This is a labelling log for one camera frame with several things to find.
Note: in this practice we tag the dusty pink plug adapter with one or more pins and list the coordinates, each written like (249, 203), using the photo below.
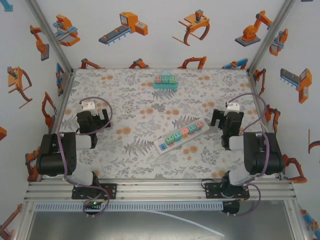
(199, 124)

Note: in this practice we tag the teal USB plug adapter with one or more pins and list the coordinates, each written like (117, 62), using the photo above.
(192, 128)
(178, 136)

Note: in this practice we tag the salmon pink plug adapter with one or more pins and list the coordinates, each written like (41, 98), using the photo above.
(185, 131)

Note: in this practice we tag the teal power strip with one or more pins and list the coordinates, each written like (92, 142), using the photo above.
(165, 86)

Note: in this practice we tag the white power strip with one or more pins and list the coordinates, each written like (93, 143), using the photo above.
(160, 147)

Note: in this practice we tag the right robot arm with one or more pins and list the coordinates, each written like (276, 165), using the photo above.
(262, 152)

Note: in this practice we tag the floral patterned table cloth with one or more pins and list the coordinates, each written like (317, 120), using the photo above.
(140, 117)

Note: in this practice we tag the black controller board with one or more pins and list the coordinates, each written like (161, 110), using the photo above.
(231, 208)
(94, 203)

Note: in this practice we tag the white plastic tube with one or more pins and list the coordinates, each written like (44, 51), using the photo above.
(211, 230)

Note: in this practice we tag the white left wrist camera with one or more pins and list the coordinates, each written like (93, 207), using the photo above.
(88, 105)

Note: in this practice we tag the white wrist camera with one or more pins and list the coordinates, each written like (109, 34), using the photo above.
(88, 105)
(233, 107)

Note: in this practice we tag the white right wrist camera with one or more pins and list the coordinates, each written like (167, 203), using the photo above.
(233, 107)

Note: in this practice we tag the aluminium side rail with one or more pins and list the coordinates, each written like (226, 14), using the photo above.
(255, 95)
(58, 122)

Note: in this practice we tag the aluminium front frame rail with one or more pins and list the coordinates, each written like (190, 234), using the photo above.
(162, 192)

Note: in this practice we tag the aluminium corner post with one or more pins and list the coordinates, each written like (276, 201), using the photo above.
(50, 35)
(270, 35)

